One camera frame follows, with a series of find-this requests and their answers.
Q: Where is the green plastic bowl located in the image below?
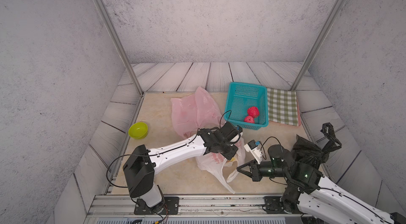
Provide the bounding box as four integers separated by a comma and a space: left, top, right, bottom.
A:
128, 122, 149, 139

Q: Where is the pink plastic bag apple print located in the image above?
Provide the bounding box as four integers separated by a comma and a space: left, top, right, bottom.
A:
171, 87, 225, 139

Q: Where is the right aluminium frame post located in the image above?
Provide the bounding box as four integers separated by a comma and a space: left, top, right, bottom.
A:
290, 0, 346, 91

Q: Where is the pink white striped bag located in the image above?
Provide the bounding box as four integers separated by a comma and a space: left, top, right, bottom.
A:
196, 138, 246, 194

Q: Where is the teal plastic perforated basket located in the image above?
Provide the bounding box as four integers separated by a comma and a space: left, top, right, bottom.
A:
224, 82, 269, 131

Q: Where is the green white checkered cloth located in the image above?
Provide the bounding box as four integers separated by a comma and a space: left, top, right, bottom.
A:
267, 88, 301, 127

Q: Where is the aluminium frame post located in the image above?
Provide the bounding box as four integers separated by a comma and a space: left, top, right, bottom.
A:
290, 0, 346, 91
92, 0, 144, 96

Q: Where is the black plastic bag knotted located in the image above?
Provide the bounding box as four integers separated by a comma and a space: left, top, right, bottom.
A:
291, 122, 342, 169

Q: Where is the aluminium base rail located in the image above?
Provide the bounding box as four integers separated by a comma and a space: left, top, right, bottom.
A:
85, 194, 322, 224

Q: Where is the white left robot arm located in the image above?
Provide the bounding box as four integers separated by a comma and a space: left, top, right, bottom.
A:
123, 122, 243, 208

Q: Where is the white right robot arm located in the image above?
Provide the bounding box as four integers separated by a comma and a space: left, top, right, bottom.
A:
237, 137, 406, 224

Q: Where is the red apple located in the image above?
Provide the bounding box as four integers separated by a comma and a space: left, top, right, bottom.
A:
247, 106, 260, 118
244, 116, 255, 124

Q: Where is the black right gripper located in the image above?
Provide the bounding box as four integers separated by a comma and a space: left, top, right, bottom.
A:
236, 158, 288, 181

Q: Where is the left aluminium frame post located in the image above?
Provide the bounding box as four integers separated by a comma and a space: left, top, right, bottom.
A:
92, 0, 144, 96

